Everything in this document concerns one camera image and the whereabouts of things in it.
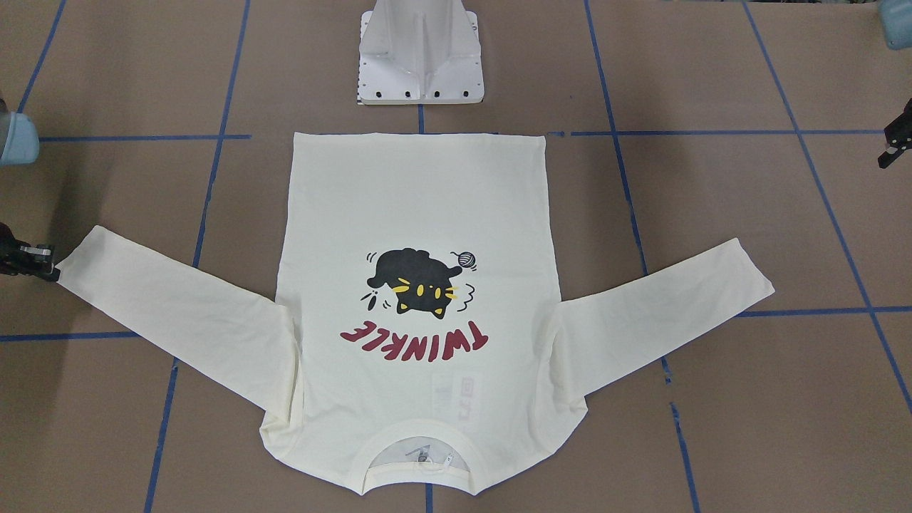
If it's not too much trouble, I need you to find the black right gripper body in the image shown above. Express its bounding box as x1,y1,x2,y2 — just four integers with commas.
1,223,29,276

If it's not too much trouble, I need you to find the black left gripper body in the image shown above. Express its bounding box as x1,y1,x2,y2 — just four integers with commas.
883,98,911,152

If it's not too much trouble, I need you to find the cream long-sleeve cat shirt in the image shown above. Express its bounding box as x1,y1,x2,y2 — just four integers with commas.
59,133,774,494

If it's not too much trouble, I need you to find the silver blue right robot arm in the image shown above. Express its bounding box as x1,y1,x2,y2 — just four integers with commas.
1,100,60,283

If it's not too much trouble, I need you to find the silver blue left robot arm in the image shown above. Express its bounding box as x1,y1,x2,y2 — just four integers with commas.
877,1,911,169

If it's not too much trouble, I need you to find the white camera post base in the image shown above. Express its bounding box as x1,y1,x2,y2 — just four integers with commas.
356,1,485,106

